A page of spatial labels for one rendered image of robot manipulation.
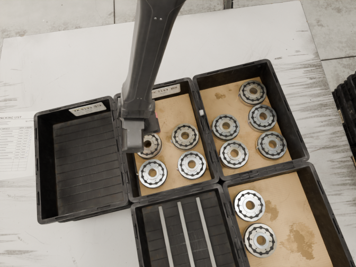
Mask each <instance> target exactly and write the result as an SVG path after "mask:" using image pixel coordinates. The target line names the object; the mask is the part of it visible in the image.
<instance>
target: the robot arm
mask: <svg viewBox="0 0 356 267"><path fill-rule="evenodd" d="M185 1H186V0H137V8H136V16H135V23H134V29H133V36H132V45H131V53H130V61H129V69H128V75H127V78H126V80H125V82H124V83H123V84H122V88H121V98H118V105H117V107H118V118H120V119H121V121H122V130H121V132H122V152H123V153H139V152H143V151H144V136H146V135H151V134H157V133H160V132H161V129H160V126H159V120H158V116H157V113H156V112H155V100H152V90H153V86H154V83H155V80H156V77H157V74H158V71H159V68H160V65H161V62H162V59H163V55H164V52H165V49H166V46H167V43H168V40H169V38H170V35H171V32H172V28H173V25H174V22H175V20H176V18H177V15H178V13H179V11H180V10H181V8H182V6H183V4H184V3H185Z"/></svg>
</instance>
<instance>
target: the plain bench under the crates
mask: <svg viewBox="0 0 356 267"><path fill-rule="evenodd" d="M134 23H135V22H134V21H132V22H124V23H116V24H108V25H100V26H92V27H87V28H79V29H71V30H63V31H55V32H47V33H38V34H31V35H23V36H18V37H9V38H3V43H2V50H1V56H0V113H11V112H30V111H39V112H40V111H44V110H49V109H53V108H58V107H61V106H65V105H70V104H74V103H78V102H83V101H87V100H91V99H96V98H99V97H104V96H111V97H112V98H113V97H114V95H115V94H117V93H121V88H122V84H123V83H124V82H125V80H126V78H127V75H128V69H129V61H130V53H131V45H132V36H133V32H134ZM261 59H268V60H270V61H271V63H272V66H273V68H274V71H275V73H276V75H277V78H278V80H279V82H280V85H281V87H282V90H283V92H284V95H285V97H286V99H287V102H288V104H289V106H290V109H291V112H292V114H293V116H294V119H295V121H296V123H297V126H298V128H299V131H300V133H301V136H302V138H303V140H304V143H305V145H306V147H307V150H308V152H309V155H310V158H309V160H308V161H307V162H311V163H312V164H313V165H314V167H315V169H316V172H317V174H318V177H319V179H320V181H321V184H322V186H323V188H324V191H325V193H326V196H327V198H328V200H329V203H330V205H331V207H332V210H333V212H334V215H335V218H336V220H337V222H338V225H339V227H340V229H341V232H342V234H343V237H344V239H345V241H346V244H347V246H348V248H349V251H350V253H351V256H352V258H353V260H354V263H355V265H356V164H355V161H354V158H353V155H352V152H351V148H350V145H349V142H348V139H347V137H346V134H345V131H344V128H343V125H342V122H341V119H340V116H339V113H338V110H337V107H336V104H335V101H334V98H333V95H332V92H331V89H330V86H329V84H328V81H327V78H326V75H325V72H324V68H323V65H322V62H321V59H320V57H319V54H318V51H317V48H316V45H315V42H314V39H313V36H312V33H311V30H310V27H309V24H308V21H307V18H306V15H305V12H304V9H303V7H302V4H301V1H299V0H295V1H287V2H278V3H271V4H263V5H254V6H247V7H238V8H230V9H225V10H217V11H210V12H201V13H193V14H185V15H178V16H177V18H176V20H175V22H174V25H173V28H172V32H171V35H170V38H169V40H168V43H167V46H166V49H165V52H164V55H163V59H162V62H161V65H160V68H159V71H158V74H157V77H156V80H155V83H154V85H155V84H159V83H164V82H168V81H173V80H176V79H180V78H185V77H189V78H191V79H192V78H193V76H195V75H197V74H202V73H207V72H211V71H214V70H219V69H223V68H227V67H231V66H236V65H240V64H245V63H249V62H253V61H257V60H261ZM0 267H139V262H138V255H137V249H136V242H135V235H134V228H133V224H132V217H131V211H130V208H129V209H125V210H120V211H116V212H112V213H107V214H104V215H100V216H95V217H91V218H87V219H82V220H78V221H69V222H64V223H59V222H54V223H50V224H45V225H41V224H39V223H38V222H37V199H36V183H35V155H34V171H33V176H25V177H17V178H13V179H5V180H0Z"/></svg>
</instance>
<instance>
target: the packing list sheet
mask: <svg viewBox="0 0 356 267"><path fill-rule="evenodd" d="M37 112H38V111H30V112H11V113H0V180H5V179H13V178H17V177H25V176H33V171H34V155H35V152H34V122H33V117H34V115H35V114H36V113H37Z"/></svg>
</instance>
